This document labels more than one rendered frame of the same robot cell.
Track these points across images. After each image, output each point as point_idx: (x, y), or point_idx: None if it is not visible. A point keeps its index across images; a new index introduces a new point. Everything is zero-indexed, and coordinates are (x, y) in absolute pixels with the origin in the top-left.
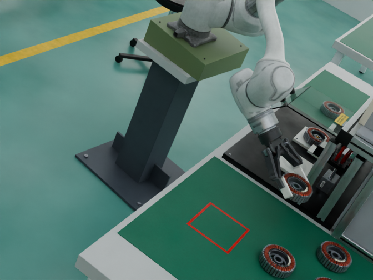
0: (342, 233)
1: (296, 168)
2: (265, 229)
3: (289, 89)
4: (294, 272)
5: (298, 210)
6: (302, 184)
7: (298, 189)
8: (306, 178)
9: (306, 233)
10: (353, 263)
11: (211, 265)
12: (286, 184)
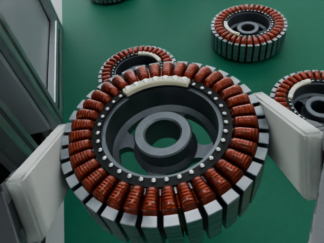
0: (52, 100)
1: (40, 207)
2: (252, 222)
3: None
4: (270, 92)
5: (51, 234)
6: (109, 128)
7: (174, 113)
8: (54, 136)
9: (125, 157)
10: (100, 70)
11: None
12: (289, 110)
